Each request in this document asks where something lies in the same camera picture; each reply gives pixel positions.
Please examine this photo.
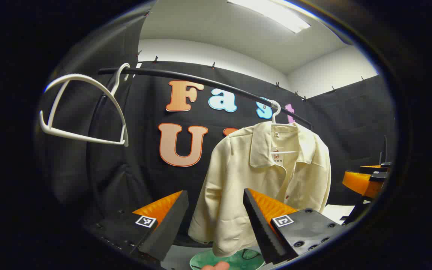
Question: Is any cream button shirt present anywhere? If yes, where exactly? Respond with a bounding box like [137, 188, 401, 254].
[188, 121, 332, 257]

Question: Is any white plastic clothes hanger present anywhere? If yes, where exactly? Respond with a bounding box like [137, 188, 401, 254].
[39, 63, 131, 147]
[270, 100, 298, 155]

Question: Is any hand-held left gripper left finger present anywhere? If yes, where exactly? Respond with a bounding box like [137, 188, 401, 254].
[83, 189, 189, 263]

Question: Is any green laundry hamper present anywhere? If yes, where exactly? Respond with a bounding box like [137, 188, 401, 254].
[189, 247, 266, 270]

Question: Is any black backdrop cloth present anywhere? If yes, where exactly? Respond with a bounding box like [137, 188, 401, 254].
[38, 7, 396, 248]

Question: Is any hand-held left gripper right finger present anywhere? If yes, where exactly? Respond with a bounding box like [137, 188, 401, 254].
[243, 188, 347, 266]

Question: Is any ceiling light panel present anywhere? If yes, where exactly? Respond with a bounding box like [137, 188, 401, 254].
[226, 0, 311, 34]

